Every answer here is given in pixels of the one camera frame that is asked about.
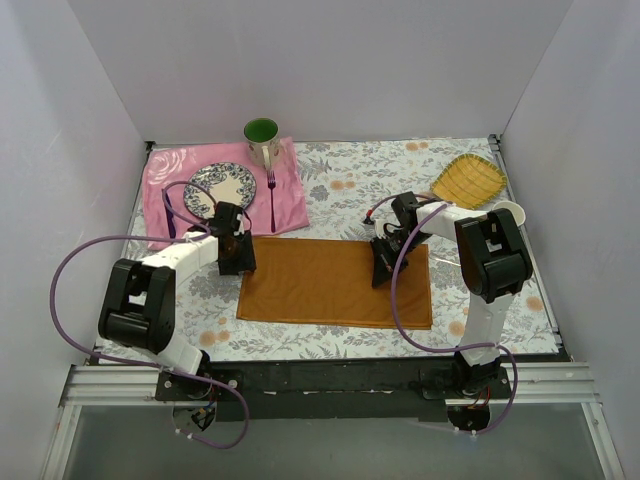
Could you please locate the orange cloth napkin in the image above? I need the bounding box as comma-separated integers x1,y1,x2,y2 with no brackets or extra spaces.
235,236,433,331

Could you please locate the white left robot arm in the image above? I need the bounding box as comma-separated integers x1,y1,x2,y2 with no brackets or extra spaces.
98,202,256,400

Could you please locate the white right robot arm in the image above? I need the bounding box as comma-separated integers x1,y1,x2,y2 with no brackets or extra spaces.
365,192,533,398

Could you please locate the green inside floral mug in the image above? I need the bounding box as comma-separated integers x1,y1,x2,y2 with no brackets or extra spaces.
243,118,284,171

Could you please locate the silver metal spoon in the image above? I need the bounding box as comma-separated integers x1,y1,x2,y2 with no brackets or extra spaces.
430,254,460,267

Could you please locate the blue floral ceramic plate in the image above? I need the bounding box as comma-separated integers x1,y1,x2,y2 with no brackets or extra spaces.
183,162,257,219

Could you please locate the purple plastic knife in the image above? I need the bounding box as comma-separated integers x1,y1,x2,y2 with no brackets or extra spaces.
162,188,176,238

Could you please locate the purple plastic fork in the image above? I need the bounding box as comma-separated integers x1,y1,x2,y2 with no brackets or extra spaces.
267,170,276,233

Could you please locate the pink cloth placemat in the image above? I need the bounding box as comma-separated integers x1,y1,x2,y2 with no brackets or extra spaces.
142,137,310,238

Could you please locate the woven bamboo basket tray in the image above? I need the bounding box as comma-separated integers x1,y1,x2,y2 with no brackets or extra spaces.
431,153,507,209

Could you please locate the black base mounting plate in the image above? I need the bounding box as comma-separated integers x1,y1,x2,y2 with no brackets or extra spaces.
154,357,511,422

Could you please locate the grey white mug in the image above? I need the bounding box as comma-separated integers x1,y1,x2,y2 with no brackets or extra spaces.
492,200,526,228

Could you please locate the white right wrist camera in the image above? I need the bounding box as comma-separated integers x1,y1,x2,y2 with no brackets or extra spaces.
363,210,401,239

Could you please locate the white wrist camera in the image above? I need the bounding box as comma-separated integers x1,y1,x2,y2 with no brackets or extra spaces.
363,210,401,239
182,225,211,242

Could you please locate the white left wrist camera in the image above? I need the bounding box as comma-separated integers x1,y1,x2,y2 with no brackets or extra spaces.
182,225,211,242

